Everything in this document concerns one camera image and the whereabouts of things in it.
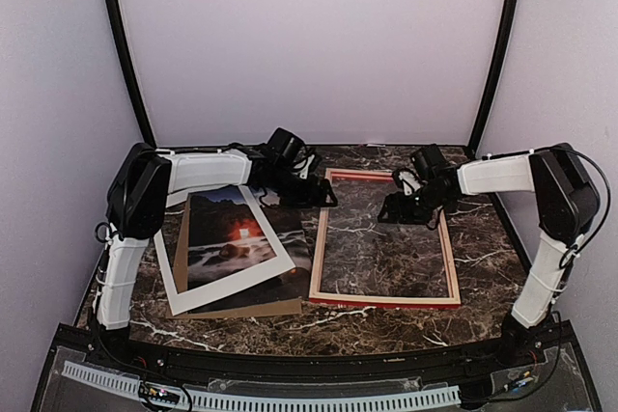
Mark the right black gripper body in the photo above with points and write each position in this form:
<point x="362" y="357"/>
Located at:
<point x="419" y="210"/>

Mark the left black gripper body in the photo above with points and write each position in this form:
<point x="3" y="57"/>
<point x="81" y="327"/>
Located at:
<point x="294" y="193"/>

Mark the red wooden picture frame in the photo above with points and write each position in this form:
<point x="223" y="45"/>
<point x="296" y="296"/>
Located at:
<point x="437" y="224"/>

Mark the white mat board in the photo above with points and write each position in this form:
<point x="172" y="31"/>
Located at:
<point x="222" y="291"/>

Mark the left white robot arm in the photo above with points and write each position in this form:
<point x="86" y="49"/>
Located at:
<point x="151" y="179"/>

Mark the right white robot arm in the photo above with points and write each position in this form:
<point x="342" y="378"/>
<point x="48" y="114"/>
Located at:
<point x="567" y="202"/>

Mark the landscape photo print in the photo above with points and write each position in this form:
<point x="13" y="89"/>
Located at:
<point x="286" y="223"/>

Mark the brown backing board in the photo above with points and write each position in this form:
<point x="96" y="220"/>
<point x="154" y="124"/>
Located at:
<point x="241" y="310"/>

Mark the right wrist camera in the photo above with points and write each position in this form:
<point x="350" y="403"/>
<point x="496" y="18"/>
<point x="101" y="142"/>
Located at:
<point x="408" y="182"/>

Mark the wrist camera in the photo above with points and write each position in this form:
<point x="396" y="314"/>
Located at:
<point x="307" y="165"/>
<point x="408" y="182"/>

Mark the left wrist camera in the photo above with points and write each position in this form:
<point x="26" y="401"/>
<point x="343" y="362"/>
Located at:
<point x="307" y="165"/>

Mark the black front table rail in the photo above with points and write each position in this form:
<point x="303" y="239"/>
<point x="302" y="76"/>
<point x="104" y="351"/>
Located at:
<point x="558" y="361"/>

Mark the white cable tray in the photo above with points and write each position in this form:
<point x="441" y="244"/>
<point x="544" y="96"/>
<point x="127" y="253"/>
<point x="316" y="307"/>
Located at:
<point x="186" y="398"/>

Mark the right black corner post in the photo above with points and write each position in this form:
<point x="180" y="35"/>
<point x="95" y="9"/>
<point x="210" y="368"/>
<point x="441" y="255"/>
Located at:
<point x="499" y="53"/>

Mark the black corner post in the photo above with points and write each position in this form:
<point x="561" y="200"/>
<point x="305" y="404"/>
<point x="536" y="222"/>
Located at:
<point x="117" y="27"/>
<point x="499" y="53"/>

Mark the left black corner post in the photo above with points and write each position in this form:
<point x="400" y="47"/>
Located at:
<point x="117" y="27"/>

